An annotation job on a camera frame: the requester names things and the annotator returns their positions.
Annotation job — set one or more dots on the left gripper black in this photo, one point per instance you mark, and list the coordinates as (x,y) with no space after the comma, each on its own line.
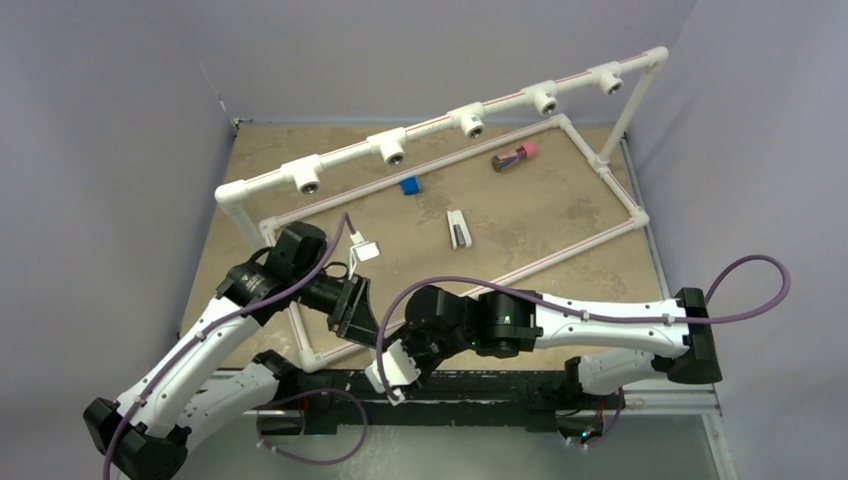
(352,317)

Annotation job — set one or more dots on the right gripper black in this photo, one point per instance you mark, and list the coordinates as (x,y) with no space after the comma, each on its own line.
(408,342)

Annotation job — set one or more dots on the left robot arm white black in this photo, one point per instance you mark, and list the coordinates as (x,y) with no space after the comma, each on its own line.
(149,431)

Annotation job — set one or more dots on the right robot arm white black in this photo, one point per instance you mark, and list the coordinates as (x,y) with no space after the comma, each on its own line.
(667,338)

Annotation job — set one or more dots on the white stapler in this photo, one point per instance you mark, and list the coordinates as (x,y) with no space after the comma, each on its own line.
(458,229)

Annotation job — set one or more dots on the blue rectangular block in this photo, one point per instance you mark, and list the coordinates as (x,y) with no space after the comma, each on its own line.
(410,186)

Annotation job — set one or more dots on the colourful tube with pink cap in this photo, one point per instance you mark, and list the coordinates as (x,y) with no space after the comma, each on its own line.
(511,158)

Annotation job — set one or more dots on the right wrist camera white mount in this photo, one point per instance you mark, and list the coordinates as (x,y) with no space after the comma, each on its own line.
(400,371)

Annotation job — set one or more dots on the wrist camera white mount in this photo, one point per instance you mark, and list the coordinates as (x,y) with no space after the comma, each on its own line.
(362,249)
(400,371)

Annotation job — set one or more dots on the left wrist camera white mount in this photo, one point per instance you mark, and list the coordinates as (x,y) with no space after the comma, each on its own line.
(362,249)

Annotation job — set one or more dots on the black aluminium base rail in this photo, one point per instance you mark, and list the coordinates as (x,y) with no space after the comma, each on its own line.
(536,401)

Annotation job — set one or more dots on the white PVC pipe frame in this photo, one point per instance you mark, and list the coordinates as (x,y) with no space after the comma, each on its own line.
(566,221)

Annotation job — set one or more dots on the metal corner bracket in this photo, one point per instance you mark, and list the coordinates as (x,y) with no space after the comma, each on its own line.
(238,122)

